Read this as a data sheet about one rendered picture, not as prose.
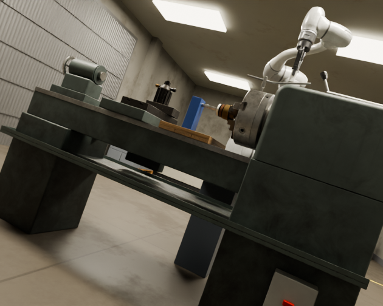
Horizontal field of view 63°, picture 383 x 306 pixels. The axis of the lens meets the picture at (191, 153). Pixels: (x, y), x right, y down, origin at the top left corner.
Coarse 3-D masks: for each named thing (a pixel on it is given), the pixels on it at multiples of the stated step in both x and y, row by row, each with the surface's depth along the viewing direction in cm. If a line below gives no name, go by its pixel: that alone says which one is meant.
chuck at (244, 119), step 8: (248, 96) 161; (256, 96) 161; (248, 104) 158; (256, 104) 158; (240, 112) 159; (248, 112) 157; (256, 112) 156; (240, 120) 159; (248, 120) 157; (248, 128) 158; (240, 136) 163; (248, 136) 160; (240, 144) 170; (248, 144) 165
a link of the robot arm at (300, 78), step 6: (288, 72) 224; (300, 72) 226; (282, 78) 225; (288, 78) 224; (300, 78) 224; (306, 78) 227; (282, 84) 227; (294, 84) 225; (252, 150) 229; (252, 156) 230
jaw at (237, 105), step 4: (236, 104) 162; (240, 104) 162; (244, 104) 160; (232, 108) 167; (236, 108) 162; (240, 108) 160; (244, 108) 159; (228, 112) 172; (232, 112) 169; (236, 112) 166; (236, 116) 172
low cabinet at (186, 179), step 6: (168, 168) 790; (156, 174) 802; (162, 174) 796; (168, 174) 788; (174, 174) 783; (180, 174) 779; (186, 174) 774; (168, 180) 790; (174, 180) 785; (180, 180) 777; (186, 180) 772; (192, 180) 767; (198, 180) 763; (186, 186) 773; (192, 186) 769; (198, 186) 761
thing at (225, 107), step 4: (224, 104) 177; (220, 108) 175; (224, 108) 174; (228, 108) 174; (220, 112) 175; (224, 112) 174; (220, 116) 177; (224, 116) 175; (228, 116) 174; (232, 116) 174
